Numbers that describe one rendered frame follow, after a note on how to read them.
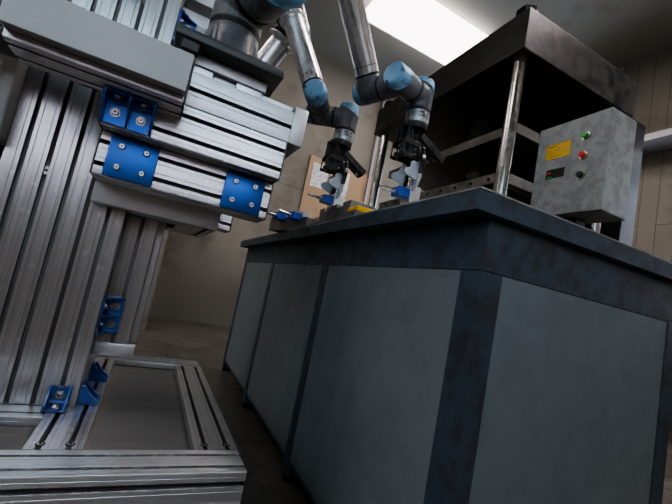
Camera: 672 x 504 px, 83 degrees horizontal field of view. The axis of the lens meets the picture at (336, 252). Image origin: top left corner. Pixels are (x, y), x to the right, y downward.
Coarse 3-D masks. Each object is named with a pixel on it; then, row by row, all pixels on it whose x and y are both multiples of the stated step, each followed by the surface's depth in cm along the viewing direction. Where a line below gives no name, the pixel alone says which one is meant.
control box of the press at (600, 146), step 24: (576, 120) 154; (600, 120) 144; (624, 120) 144; (552, 144) 161; (576, 144) 151; (600, 144) 142; (624, 144) 144; (552, 168) 159; (576, 168) 149; (600, 168) 140; (624, 168) 143; (552, 192) 156; (576, 192) 147; (600, 192) 138; (624, 192) 143; (576, 216) 150; (600, 216) 144; (624, 216) 143
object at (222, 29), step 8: (216, 16) 84; (224, 16) 83; (232, 16) 83; (216, 24) 83; (224, 24) 83; (232, 24) 83; (240, 24) 84; (248, 24) 85; (208, 32) 82; (216, 32) 82; (224, 32) 82; (232, 32) 82; (240, 32) 83; (248, 32) 85; (256, 32) 87; (224, 40) 81; (232, 40) 82; (240, 40) 83; (248, 40) 84; (256, 40) 88; (240, 48) 82; (248, 48) 84; (256, 48) 87; (256, 56) 87
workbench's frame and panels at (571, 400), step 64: (256, 256) 216; (320, 256) 128; (384, 256) 92; (448, 256) 71; (512, 256) 66; (576, 256) 73; (640, 256) 79; (256, 320) 185; (320, 320) 117; (384, 320) 86; (448, 320) 68; (512, 320) 66; (576, 320) 73; (640, 320) 82; (256, 384) 162; (320, 384) 107; (384, 384) 80; (448, 384) 64; (512, 384) 66; (576, 384) 73; (640, 384) 82; (320, 448) 99; (384, 448) 76; (448, 448) 61; (512, 448) 65; (576, 448) 72; (640, 448) 81
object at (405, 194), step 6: (384, 186) 114; (402, 186) 115; (408, 186) 117; (396, 192) 115; (402, 192) 115; (408, 192) 116; (414, 192) 116; (402, 198) 118; (408, 198) 116; (414, 198) 116
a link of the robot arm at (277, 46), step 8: (272, 32) 145; (280, 32) 143; (272, 40) 145; (280, 40) 145; (264, 48) 145; (272, 48) 145; (280, 48) 146; (288, 48) 147; (264, 56) 144; (272, 56) 145; (280, 56) 147; (272, 64) 146
